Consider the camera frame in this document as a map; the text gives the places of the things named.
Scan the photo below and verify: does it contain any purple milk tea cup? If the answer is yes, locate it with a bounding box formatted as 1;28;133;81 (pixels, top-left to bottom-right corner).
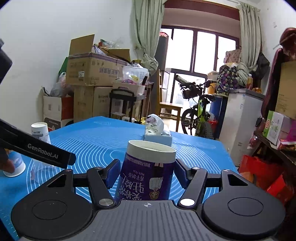
114;140;176;203

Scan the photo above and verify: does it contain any white patterned paper cup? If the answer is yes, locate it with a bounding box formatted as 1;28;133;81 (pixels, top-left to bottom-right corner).
31;122;51;144

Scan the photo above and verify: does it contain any blue white paper cup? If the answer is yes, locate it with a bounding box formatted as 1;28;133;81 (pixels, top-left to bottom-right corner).
3;150;26;178

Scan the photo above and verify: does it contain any clear plastic cup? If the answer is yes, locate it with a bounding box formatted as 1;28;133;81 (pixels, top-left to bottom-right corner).
29;159;62;185

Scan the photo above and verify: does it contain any person's left hand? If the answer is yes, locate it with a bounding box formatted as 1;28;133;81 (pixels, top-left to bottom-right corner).
0;148;15;173

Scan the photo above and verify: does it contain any blue silicone baking mat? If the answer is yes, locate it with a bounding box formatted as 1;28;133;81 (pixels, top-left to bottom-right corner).
1;117;237;240

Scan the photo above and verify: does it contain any white red cardboard box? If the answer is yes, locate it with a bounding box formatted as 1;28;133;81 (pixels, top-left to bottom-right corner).
42;87;74;132

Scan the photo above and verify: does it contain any green black bicycle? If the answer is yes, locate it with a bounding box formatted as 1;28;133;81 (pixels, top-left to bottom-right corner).
174;75;215;140

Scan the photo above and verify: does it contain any white tissue box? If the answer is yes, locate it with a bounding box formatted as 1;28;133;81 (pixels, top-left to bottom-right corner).
144;114;173;146

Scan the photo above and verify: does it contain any red gift bag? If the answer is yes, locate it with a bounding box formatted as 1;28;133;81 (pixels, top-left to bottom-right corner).
238;155;295;204

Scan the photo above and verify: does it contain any wooden chair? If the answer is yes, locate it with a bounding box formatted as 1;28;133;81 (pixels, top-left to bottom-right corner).
157;69;183;133

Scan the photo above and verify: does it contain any lower cardboard box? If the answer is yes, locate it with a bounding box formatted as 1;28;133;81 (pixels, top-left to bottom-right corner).
73;86;112;123

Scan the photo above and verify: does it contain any white chest freezer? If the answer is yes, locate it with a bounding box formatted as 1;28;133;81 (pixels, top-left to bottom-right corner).
219;89;265;167

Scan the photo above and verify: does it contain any black utility cart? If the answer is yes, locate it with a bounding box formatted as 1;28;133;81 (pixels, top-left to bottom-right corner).
108;89;146;123

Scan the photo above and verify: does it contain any green white product box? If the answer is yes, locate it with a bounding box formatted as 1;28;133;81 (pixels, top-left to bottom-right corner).
263;111;285;145

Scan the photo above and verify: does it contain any large top cardboard box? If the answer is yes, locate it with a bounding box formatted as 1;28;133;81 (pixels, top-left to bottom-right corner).
66;35;127;86

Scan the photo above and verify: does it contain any colorful patterned bag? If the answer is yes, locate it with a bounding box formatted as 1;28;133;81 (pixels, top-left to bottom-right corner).
217;65;240;95

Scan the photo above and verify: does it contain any tall brown cardboard box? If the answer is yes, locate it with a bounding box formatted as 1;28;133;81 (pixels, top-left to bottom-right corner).
275;61;296;119

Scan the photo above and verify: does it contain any green curtain left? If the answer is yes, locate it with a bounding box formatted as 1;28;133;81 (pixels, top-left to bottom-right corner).
132;0;166;76

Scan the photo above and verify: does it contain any green curtain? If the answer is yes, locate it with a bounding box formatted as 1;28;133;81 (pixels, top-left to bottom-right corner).
237;2;261;72
132;0;166;76

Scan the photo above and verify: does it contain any green curtain right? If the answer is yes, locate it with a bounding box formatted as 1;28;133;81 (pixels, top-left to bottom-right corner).
237;2;261;72

